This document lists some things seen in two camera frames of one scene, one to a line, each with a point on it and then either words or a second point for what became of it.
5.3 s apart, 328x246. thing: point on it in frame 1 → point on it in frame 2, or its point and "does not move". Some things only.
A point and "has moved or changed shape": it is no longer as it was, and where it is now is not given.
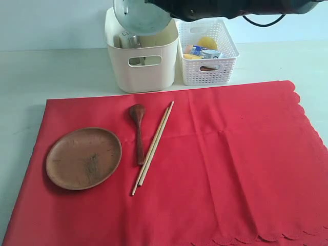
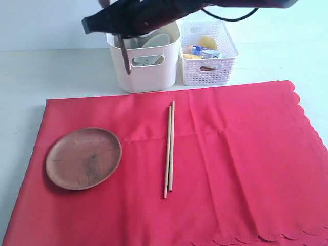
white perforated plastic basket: x=207 y=72 does not move
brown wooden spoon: x=137 y=111 → x=105 y=3
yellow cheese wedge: x=192 y=57 does not move
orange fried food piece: x=203 y=68 does not move
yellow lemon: x=208 y=42 does not move
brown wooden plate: x=83 y=158 does not move
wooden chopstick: x=149 y=152 → x=167 y=151
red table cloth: x=238 y=165 does not move
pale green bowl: x=137 y=17 has moved or changed shape
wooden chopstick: x=155 y=144 → x=171 y=144
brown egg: x=188 y=49 does not move
